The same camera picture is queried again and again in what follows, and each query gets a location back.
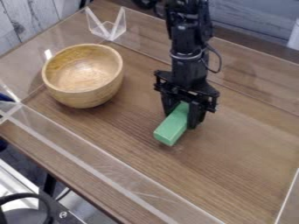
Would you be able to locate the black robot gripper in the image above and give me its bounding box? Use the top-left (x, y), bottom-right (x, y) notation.
top-left (154, 55), bottom-right (221, 130)

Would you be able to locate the green rectangular block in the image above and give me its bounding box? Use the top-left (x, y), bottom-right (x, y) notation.
top-left (154, 102), bottom-right (188, 146)

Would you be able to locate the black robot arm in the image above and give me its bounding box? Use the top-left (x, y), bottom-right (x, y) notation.
top-left (154, 0), bottom-right (222, 130)

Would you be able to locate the light wooden bowl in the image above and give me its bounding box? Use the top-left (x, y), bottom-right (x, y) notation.
top-left (42, 44), bottom-right (124, 109)

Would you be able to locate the white object at right edge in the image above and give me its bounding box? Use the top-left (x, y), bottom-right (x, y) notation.
top-left (287, 26), bottom-right (299, 51)

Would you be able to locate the black table leg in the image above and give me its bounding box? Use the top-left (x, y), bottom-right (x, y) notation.
top-left (43, 174), bottom-right (58, 197)

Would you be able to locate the blue object at left edge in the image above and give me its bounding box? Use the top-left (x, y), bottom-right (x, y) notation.
top-left (0, 93), bottom-right (15, 102)

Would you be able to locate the clear acrylic table enclosure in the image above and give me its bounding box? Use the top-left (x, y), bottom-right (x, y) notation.
top-left (0, 1), bottom-right (299, 224)

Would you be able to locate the black metal bracket with bolt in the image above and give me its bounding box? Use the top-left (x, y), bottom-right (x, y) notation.
top-left (39, 192), bottom-right (87, 224)

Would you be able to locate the black cable loop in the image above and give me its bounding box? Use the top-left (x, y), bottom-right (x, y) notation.
top-left (0, 192), bottom-right (54, 224)

